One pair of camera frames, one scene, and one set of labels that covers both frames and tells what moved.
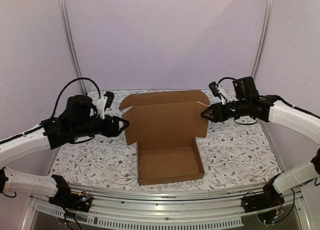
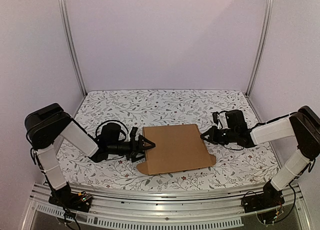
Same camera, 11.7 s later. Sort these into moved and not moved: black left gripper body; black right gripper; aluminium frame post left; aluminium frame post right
Moved: black left gripper body; black right gripper
Not moved: aluminium frame post left; aluminium frame post right
